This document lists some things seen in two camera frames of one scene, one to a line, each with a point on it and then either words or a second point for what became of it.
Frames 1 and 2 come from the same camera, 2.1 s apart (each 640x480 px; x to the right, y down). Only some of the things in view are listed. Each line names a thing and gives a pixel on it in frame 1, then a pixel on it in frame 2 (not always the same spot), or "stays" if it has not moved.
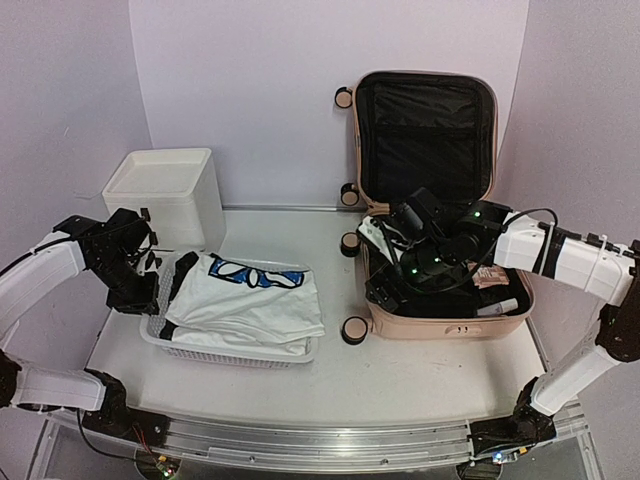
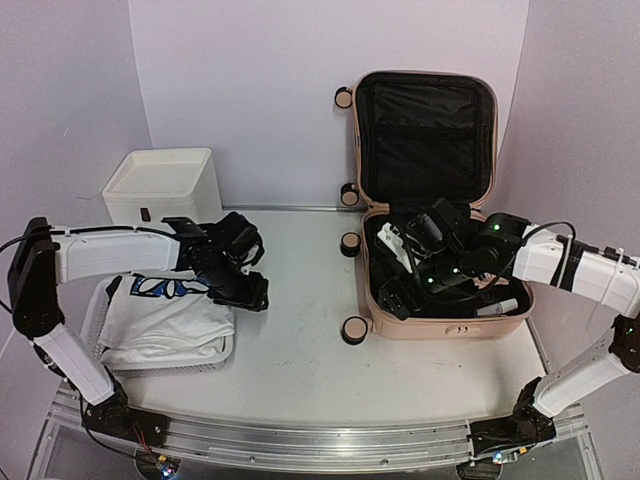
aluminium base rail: [328, 440] stays
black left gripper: [140, 305] -> [251, 298]
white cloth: [265, 309] -> [162, 317]
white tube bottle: [499, 308] stays
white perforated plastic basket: [153, 325] -> [157, 324]
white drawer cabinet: [180, 188] stays
